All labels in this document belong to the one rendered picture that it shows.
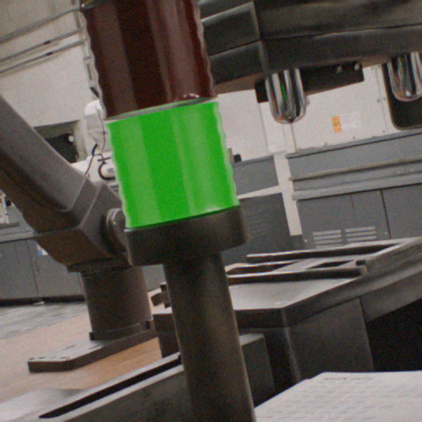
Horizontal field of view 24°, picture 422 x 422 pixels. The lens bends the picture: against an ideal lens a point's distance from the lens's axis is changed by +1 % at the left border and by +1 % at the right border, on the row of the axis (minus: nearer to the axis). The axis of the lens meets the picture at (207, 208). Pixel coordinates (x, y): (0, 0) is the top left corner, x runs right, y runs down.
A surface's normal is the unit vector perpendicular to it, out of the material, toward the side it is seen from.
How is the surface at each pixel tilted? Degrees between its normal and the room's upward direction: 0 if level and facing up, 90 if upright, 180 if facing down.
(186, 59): 76
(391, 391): 2
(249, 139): 90
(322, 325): 90
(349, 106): 90
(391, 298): 90
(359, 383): 1
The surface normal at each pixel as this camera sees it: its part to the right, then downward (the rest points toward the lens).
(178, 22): 0.49, -0.31
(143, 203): -0.57, -0.09
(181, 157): 0.15, -0.23
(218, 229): 0.52, -0.06
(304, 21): 0.70, -0.11
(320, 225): -0.73, 0.18
